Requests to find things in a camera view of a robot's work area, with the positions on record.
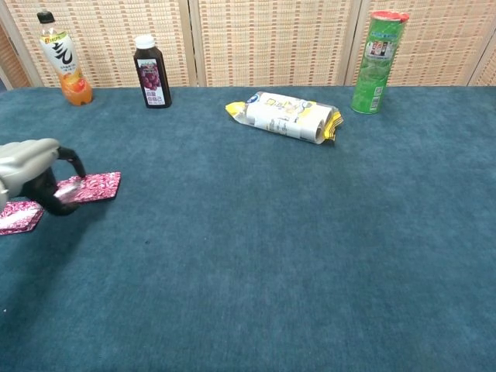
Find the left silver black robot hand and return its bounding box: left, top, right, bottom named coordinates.
left=0, top=138, right=88, bottom=217

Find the pink patterned packet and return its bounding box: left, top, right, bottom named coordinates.
left=56, top=171, right=122, bottom=205
left=0, top=199, right=44, bottom=236

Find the orange drink bottle black cap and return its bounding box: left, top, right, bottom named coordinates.
left=36, top=10, right=95, bottom=107

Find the brown woven screen panel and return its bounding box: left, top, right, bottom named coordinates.
left=0, top=22, right=33, bottom=91

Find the beige woven screen panel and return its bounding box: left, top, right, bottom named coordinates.
left=346, top=0, right=496, bottom=88
left=468, top=36, right=496, bottom=88
left=188, top=0, right=361, bottom=88
left=0, top=0, right=197, bottom=89

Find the dark grape juice bottle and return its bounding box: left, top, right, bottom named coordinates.
left=133, top=34, right=173, bottom=110

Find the blue felt desk mat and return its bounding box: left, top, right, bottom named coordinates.
left=0, top=84, right=496, bottom=372

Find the white yellow snack bag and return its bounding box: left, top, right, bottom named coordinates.
left=225, top=91, right=344, bottom=146

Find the green chips can red lid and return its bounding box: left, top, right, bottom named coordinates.
left=350, top=10, right=411, bottom=115

